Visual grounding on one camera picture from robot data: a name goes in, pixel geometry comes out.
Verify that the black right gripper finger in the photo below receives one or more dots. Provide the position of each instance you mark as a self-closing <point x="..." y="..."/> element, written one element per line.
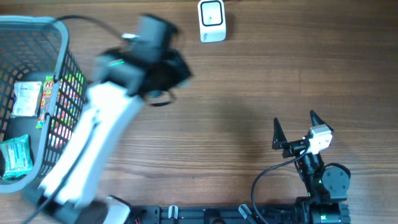
<point x="317" y="121"/>
<point x="279" y="139"/>

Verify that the Haribo gummy candy bag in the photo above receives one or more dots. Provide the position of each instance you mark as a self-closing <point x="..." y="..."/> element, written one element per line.
<point x="45" y="100"/>

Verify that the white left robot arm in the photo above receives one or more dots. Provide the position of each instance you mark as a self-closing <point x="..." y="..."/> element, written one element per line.
<point x="68" y="192"/>

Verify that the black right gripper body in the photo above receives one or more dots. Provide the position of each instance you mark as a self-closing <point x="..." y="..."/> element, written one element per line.
<point x="293" y="148"/>

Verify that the white paper tissue pack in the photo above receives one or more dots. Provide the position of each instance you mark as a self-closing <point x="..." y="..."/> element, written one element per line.
<point x="26" y="99"/>

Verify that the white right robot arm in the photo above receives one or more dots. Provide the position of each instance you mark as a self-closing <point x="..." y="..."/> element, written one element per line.
<point x="326" y="184"/>

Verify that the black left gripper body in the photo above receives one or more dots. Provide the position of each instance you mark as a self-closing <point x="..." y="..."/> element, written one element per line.
<point x="176" y="71"/>

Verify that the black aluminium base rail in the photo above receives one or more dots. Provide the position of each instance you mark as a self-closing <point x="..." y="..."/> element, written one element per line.
<point x="278" y="213"/>

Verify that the white barcode scanner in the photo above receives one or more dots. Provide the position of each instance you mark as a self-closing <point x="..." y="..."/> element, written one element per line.
<point x="212" y="21"/>

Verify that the grey plastic mesh basket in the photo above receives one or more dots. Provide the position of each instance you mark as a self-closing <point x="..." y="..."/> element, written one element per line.
<point x="33" y="48"/>

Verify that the teal wet wipes pack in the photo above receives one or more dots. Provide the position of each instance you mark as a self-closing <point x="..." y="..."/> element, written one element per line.
<point x="16" y="154"/>

